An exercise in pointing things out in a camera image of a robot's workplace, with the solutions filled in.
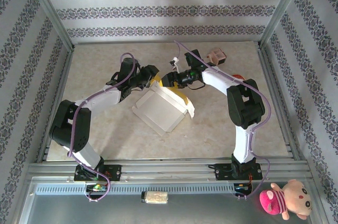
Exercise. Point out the white wrapped bundle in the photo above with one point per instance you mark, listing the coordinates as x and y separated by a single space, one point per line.
155 197

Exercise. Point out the wide aluminium mounting rail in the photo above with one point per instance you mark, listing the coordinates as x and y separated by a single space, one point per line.
171 171

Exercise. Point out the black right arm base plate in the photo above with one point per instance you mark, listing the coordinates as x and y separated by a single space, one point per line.
221 171

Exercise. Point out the small pink toy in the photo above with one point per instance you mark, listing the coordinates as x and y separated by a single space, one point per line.
216 56

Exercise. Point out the red round disc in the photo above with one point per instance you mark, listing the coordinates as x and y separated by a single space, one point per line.
238 76

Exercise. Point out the grey metal sheet panel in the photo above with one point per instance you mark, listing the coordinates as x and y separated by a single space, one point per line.
211 210

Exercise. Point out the small circuit board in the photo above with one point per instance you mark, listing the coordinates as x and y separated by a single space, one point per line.
97 187
242 187

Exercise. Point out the yellow white cardboard box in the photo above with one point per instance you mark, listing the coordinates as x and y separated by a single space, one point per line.
158 107

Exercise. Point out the pink plush pig toy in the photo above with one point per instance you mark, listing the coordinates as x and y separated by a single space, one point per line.
290 200

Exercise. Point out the aluminium frame side rail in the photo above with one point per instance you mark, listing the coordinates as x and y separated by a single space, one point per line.
274 89
64 76

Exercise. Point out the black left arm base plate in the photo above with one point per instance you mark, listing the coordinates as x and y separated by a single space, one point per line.
113 172

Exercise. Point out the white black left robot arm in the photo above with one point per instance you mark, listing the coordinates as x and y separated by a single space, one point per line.
103 100

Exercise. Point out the thin aluminium frame rail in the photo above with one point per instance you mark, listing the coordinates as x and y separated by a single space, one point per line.
132 42

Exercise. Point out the aluminium frame post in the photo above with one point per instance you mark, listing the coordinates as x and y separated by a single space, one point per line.
49 7
283 7

